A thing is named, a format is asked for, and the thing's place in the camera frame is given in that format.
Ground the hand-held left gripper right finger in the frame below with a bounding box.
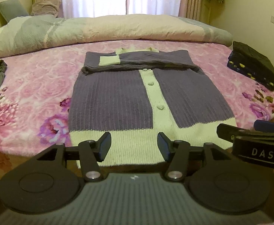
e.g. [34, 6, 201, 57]
[157, 132, 234, 182]

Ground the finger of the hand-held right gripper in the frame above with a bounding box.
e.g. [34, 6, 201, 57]
[255, 119, 274, 134]
[216, 123, 274, 144]

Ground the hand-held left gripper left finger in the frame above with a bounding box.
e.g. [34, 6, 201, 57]
[34, 132, 112, 182]

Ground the purple and cream knit cardigan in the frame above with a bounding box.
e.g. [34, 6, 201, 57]
[68, 47, 236, 168]

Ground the navy printed folded garment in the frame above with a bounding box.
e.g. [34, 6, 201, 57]
[227, 53, 274, 91]

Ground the black folded garment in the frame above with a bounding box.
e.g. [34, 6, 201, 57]
[232, 41, 274, 83]

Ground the pink rose print blanket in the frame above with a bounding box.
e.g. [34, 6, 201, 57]
[0, 40, 274, 160]

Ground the green and cream quilt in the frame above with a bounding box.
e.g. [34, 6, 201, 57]
[0, 14, 233, 59]

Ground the pinkish crumpled cloth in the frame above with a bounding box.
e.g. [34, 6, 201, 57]
[30, 0, 62, 18]

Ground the grey pillow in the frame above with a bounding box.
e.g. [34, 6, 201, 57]
[0, 0, 30, 27]

